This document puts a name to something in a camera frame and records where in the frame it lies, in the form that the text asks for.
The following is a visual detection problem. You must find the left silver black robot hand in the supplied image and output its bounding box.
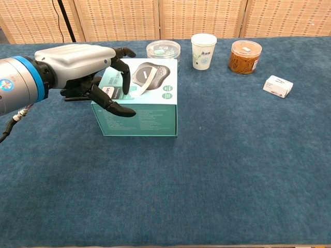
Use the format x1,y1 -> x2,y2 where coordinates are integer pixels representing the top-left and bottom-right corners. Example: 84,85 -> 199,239
34,43 -> 137,118

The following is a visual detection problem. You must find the green paper speaker box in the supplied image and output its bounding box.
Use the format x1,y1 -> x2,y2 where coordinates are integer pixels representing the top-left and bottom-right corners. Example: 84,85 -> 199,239
91,58 -> 178,136

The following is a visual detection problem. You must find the small white staple box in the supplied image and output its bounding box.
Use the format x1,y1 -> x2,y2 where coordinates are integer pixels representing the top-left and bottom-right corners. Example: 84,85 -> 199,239
263,75 -> 294,98

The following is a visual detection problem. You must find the black stapler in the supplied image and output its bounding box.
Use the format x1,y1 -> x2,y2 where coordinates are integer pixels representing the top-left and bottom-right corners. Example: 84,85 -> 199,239
59,76 -> 102,101

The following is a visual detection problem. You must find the black tripod stand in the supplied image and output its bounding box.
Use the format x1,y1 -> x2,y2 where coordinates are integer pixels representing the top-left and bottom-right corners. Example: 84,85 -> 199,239
57,0 -> 77,43

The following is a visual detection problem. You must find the clear jar of binder clips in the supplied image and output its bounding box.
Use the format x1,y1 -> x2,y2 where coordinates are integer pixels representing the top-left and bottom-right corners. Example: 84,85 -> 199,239
146,40 -> 181,73

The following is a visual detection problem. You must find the white paper cup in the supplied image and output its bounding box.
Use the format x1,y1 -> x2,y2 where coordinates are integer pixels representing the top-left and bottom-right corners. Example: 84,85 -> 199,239
190,33 -> 217,71

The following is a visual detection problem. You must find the clear jar of rubber bands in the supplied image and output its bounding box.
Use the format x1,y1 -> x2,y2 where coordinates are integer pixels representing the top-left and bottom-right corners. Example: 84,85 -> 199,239
228,40 -> 262,75

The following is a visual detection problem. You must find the bamboo folding screen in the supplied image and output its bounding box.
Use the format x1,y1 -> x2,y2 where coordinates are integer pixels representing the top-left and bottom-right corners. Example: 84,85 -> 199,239
0,0 -> 331,44

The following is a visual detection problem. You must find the thin black hanging cable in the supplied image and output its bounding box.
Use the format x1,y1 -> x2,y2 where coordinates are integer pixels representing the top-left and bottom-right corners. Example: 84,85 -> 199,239
51,0 -> 65,43

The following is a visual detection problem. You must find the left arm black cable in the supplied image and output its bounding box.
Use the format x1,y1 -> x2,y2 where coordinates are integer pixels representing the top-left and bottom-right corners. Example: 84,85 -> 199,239
0,104 -> 34,144

